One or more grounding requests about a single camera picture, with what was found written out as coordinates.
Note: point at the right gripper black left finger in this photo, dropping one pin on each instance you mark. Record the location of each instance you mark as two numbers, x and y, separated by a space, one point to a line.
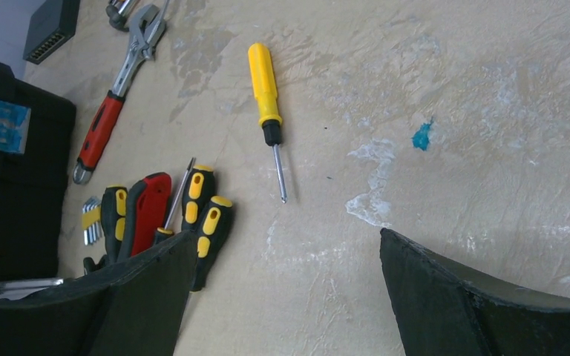
130 308

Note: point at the black plastic toolbox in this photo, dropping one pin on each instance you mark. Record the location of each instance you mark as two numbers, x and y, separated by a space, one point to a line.
33 184

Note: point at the black yellow precision screwdriver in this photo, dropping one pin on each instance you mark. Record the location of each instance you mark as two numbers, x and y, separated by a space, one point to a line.
166 231

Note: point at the yellow handled screwdriver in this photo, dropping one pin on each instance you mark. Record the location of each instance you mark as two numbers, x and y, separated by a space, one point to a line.
266 95

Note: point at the black yellow stubby screwdriver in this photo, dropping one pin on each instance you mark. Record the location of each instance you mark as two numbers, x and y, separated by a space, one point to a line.
199 188

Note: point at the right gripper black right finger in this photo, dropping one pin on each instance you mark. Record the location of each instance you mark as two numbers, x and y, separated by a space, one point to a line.
443 307

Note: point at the black network switch box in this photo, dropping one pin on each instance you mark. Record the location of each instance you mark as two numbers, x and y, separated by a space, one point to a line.
53 23

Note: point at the red black handled tool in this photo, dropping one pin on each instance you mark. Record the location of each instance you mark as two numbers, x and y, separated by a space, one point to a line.
146 208

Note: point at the red handled adjustable wrench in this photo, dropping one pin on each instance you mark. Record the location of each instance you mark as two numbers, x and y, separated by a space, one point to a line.
145 29

